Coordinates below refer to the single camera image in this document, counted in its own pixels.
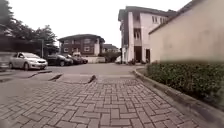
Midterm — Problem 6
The house with dark roof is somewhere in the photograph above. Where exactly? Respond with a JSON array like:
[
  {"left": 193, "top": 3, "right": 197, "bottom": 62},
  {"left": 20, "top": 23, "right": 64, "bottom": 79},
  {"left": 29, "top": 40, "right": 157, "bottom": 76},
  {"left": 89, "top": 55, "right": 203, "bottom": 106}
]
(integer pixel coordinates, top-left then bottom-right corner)
[{"left": 101, "top": 43, "right": 120, "bottom": 54}]

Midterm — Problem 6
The dark car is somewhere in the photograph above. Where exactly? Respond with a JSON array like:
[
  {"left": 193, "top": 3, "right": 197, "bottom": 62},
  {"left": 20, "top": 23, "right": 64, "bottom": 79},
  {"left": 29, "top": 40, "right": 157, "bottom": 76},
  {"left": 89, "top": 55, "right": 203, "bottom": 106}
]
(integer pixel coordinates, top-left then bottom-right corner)
[
  {"left": 45, "top": 54, "right": 74, "bottom": 67},
  {"left": 68, "top": 55, "right": 89, "bottom": 66}
]

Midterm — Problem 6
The brown brick building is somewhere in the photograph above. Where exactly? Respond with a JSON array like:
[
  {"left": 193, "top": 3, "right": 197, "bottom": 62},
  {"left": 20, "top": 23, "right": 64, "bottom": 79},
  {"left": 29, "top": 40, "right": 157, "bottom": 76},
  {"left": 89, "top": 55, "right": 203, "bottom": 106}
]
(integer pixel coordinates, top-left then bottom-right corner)
[{"left": 57, "top": 33, "right": 106, "bottom": 58}]

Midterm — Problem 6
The grey brick paved road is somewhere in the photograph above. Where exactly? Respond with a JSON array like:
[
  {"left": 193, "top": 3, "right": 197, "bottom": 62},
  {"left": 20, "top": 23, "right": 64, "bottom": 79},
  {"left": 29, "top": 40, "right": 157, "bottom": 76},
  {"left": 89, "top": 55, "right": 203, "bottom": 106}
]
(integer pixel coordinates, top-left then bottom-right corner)
[{"left": 0, "top": 62, "right": 214, "bottom": 128}]

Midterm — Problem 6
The cream building with dark roof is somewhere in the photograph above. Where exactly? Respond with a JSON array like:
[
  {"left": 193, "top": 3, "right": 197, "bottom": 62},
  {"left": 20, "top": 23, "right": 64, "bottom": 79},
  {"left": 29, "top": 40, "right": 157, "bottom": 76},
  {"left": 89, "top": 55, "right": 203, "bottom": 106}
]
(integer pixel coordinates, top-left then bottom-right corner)
[{"left": 117, "top": 5, "right": 178, "bottom": 65}]

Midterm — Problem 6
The pole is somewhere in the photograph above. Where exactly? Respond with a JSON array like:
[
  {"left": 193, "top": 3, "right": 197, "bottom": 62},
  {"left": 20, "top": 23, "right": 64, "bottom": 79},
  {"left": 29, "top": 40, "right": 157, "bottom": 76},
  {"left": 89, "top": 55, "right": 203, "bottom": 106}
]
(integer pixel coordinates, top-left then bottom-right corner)
[{"left": 37, "top": 38, "right": 45, "bottom": 59}]

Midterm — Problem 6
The grey concrete kerb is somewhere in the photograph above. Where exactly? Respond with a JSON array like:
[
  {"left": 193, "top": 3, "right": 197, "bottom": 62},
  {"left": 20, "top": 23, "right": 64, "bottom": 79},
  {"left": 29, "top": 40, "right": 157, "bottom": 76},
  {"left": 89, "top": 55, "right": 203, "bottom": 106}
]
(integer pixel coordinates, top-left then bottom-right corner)
[{"left": 131, "top": 67, "right": 224, "bottom": 125}]

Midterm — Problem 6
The green trimmed hedge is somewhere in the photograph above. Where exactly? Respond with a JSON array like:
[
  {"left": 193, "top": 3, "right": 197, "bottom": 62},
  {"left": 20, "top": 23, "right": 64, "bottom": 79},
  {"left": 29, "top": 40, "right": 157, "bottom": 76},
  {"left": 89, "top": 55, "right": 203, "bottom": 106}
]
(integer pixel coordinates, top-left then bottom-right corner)
[{"left": 143, "top": 61, "right": 224, "bottom": 108}]

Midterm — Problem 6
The silver car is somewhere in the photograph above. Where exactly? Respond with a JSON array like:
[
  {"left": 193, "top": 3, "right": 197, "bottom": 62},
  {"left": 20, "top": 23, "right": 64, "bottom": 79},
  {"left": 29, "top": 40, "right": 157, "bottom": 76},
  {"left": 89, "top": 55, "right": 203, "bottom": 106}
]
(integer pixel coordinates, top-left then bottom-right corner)
[{"left": 8, "top": 52, "right": 49, "bottom": 71}]

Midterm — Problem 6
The group of dark trees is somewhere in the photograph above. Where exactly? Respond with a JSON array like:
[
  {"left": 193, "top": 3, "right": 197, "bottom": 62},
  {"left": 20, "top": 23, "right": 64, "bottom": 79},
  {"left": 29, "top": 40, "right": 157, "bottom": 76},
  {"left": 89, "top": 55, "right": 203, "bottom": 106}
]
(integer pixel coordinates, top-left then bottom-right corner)
[{"left": 0, "top": 0, "right": 58, "bottom": 56}]

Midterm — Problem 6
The low white wall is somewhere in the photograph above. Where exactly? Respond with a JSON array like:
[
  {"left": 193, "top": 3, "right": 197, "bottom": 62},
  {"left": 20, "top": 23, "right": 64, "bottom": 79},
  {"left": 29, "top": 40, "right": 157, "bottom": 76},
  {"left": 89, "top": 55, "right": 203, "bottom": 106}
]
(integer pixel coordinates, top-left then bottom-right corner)
[{"left": 82, "top": 56, "right": 107, "bottom": 64}]

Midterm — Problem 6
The cream boundary wall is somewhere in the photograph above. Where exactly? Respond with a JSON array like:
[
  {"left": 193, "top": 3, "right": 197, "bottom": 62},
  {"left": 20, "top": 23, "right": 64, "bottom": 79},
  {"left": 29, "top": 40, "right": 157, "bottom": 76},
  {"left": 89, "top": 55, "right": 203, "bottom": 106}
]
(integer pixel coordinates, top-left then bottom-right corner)
[{"left": 148, "top": 0, "right": 224, "bottom": 64}]

